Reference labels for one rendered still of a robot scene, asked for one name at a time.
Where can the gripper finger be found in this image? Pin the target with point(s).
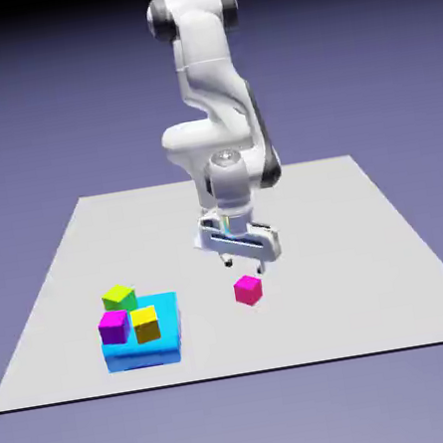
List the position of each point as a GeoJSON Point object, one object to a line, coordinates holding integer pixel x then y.
{"type": "Point", "coordinates": [227, 261]}
{"type": "Point", "coordinates": [259, 267]}

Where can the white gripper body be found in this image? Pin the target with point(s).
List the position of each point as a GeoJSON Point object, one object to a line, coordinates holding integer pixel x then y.
{"type": "Point", "coordinates": [241, 244]}

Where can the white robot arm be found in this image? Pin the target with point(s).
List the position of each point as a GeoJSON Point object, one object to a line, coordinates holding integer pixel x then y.
{"type": "Point", "coordinates": [212, 86]}

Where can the small pink cube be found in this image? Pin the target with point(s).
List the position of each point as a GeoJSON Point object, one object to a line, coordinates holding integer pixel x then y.
{"type": "Point", "coordinates": [248, 290]}

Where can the small yellow cube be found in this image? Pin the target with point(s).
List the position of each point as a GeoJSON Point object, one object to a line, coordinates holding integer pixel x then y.
{"type": "Point", "coordinates": [145, 324]}

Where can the small green cube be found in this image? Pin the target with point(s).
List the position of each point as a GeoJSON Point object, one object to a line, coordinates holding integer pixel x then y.
{"type": "Point", "coordinates": [118, 297]}

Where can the small magenta cube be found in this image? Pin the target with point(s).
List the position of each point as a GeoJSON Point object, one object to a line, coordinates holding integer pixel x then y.
{"type": "Point", "coordinates": [113, 327]}

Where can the large blue box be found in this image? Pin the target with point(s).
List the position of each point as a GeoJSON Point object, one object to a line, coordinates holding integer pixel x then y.
{"type": "Point", "coordinates": [161, 348]}

